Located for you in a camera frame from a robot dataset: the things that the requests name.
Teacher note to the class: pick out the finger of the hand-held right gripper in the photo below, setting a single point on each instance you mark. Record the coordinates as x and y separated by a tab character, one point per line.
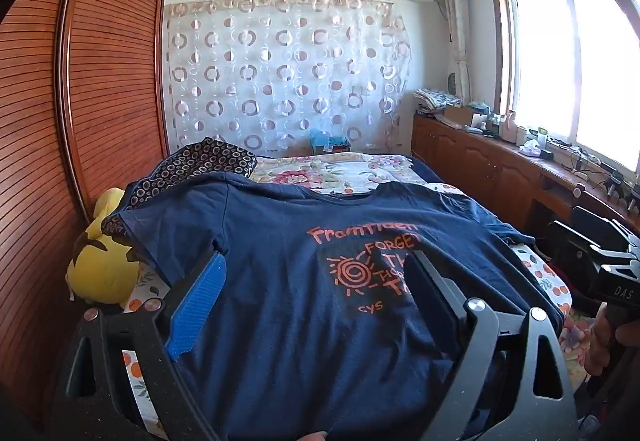
567	243
600	223

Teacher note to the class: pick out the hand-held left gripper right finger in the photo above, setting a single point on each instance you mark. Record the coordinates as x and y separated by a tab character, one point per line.
435	293

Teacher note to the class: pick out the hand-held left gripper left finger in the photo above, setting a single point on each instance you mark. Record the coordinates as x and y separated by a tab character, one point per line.
200	306

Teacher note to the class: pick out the navy blue printed t-shirt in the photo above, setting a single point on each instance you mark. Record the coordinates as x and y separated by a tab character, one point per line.
300	321

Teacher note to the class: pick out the person's right hand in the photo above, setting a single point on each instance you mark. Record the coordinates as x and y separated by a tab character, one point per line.
602	346

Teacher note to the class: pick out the orange fruit print bed sheet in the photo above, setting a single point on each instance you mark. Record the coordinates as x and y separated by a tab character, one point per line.
545	278

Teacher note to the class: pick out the yellow plush toy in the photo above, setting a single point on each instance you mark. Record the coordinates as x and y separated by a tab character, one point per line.
100	261

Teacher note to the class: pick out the long wooden cabinet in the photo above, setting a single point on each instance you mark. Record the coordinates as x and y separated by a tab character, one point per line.
475	161

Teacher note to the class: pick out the navy blue blanket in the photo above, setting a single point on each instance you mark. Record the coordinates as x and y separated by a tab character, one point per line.
425	168

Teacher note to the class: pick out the white jug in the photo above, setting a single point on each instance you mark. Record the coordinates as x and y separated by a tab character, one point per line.
509	127

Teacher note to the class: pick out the floral blanket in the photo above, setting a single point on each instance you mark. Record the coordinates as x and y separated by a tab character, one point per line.
325	173

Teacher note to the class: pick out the window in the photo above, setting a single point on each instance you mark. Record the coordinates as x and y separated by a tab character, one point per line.
575	61

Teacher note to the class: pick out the cardboard box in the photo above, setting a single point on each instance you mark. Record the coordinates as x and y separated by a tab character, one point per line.
460	116

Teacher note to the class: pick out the blue box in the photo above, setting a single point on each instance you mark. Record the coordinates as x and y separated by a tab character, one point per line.
327	141

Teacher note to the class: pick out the folded patterned cloths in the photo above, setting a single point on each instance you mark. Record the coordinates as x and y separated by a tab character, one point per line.
436	98

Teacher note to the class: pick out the wooden louvered wardrobe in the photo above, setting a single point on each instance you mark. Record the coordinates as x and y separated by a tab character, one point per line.
75	121

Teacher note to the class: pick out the floral window curtain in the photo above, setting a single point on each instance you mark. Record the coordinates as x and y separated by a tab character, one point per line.
457	31

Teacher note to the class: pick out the sheer circle-patterned curtain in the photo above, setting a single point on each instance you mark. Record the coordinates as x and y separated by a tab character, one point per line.
290	76

